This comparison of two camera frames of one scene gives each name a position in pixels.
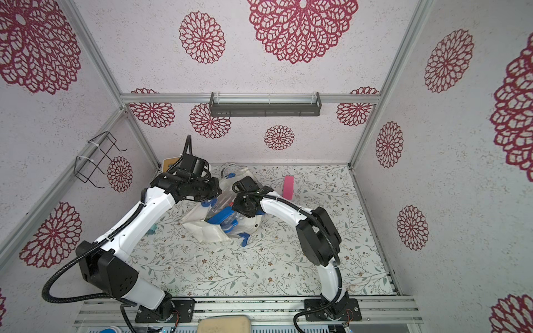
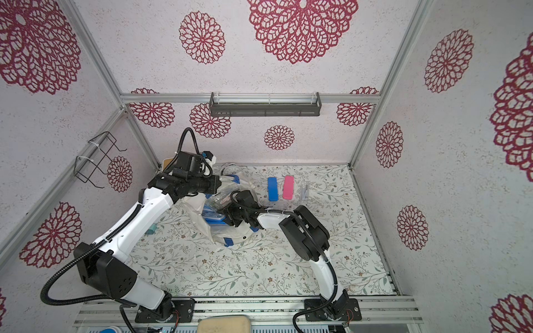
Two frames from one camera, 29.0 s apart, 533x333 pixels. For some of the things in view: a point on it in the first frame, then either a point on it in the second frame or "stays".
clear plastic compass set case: [225, 200] → [304, 190]
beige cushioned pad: [224, 324] stays
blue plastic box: [225, 216] → [273, 189]
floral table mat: [273, 262] stays
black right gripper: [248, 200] → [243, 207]
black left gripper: [216, 190] stays
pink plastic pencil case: [289, 187] stays
